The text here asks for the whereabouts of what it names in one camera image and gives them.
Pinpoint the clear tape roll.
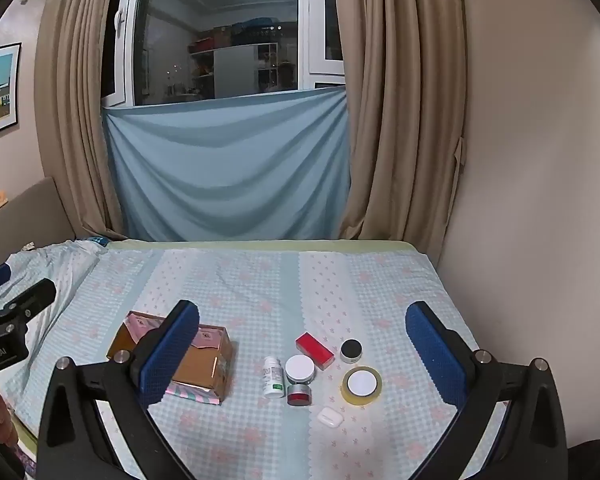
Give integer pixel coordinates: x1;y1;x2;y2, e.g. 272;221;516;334
342;366;383;405

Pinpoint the red rectangular box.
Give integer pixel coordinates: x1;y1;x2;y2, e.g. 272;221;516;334
295;332;336;371

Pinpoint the brown cardboard box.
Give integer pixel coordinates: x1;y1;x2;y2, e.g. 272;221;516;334
106;310;237;406

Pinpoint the black-lid white jar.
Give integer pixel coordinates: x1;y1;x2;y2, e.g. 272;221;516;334
340;339;365;365

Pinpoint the person's left hand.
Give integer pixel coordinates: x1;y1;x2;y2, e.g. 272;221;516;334
0;389;19;450

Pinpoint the beige headboard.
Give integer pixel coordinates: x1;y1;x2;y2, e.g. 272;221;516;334
0;176;76;277

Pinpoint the white-lid jar with green label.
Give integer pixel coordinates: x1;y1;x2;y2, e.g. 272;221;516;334
285;354;316;386

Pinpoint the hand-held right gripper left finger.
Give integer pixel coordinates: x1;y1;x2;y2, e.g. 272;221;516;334
36;300;201;480

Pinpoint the white-framed window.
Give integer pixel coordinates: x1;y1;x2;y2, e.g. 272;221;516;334
100;0;348;108

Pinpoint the white bottle with green label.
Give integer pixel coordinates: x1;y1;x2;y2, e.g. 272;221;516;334
263;356;286;400

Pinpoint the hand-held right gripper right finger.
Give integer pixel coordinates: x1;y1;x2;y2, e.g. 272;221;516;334
405;301;569;480

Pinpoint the small red jar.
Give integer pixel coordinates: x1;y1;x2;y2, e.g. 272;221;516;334
286;384;312;407

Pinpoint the white round lid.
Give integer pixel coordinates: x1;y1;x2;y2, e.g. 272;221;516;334
346;371;379;396

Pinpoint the light blue cloth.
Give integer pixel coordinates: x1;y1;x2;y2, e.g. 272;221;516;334
102;85;352;242

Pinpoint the beige curtain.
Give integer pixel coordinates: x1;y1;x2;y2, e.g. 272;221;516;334
34;0;131;239
330;0;469;252

